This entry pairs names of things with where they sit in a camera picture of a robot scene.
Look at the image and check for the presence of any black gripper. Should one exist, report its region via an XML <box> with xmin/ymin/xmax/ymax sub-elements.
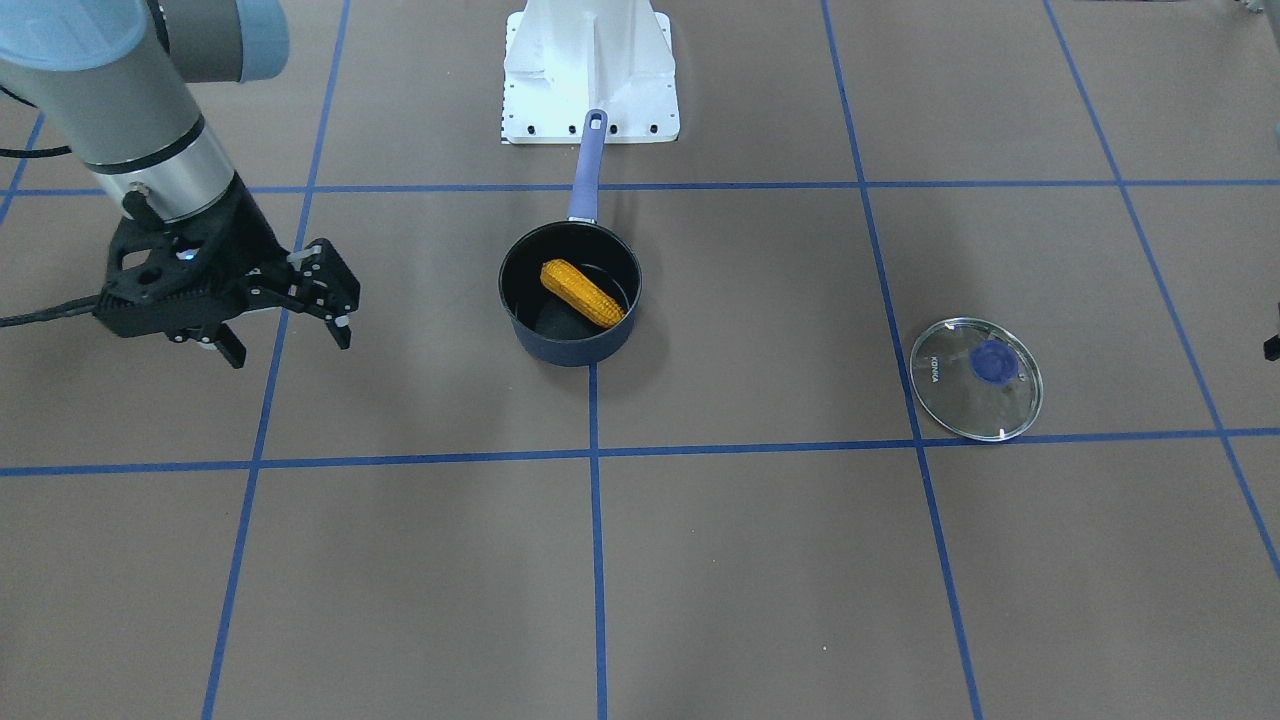
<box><xmin>186</xmin><ymin>174</ymin><xmax>362</xmax><ymax>369</ymax></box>

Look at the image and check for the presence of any yellow corn cob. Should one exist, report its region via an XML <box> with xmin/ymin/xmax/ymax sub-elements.
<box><xmin>539</xmin><ymin>258</ymin><xmax>626</xmax><ymax>329</ymax></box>

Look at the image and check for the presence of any glass lid with blue knob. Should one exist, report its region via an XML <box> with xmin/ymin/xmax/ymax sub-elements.
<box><xmin>908</xmin><ymin>316</ymin><xmax>1044</xmax><ymax>443</ymax></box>

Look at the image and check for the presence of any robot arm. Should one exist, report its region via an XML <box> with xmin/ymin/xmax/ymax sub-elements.
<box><xmin>1</xmin><ymin>1</ymin><xmax>361</xmax><ymax>368</ymax></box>

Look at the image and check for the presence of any dark blue saucepan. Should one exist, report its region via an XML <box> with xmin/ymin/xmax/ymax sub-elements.
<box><xmin>498</xmin><ymin>109</ymin><xmax>643</xmax><ymax>366</ymax></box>

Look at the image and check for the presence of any brown table mat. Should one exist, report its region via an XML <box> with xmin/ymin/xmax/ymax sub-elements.
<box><xmin>1</xmin><ymin>1</ymin><xmax>1279</xmax><ymax>719</ymax></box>

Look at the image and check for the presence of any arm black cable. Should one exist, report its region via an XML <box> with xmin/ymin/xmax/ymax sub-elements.
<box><xmin>0</xmin><ymin>295</ymin><xmax>106</xmax><ymax>329</ymax></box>

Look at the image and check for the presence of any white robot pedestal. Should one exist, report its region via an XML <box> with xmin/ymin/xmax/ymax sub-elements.
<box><xmin>500</xmin><ymin>1</ymin><xmax>681</xmax><ymax>145</ymax></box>

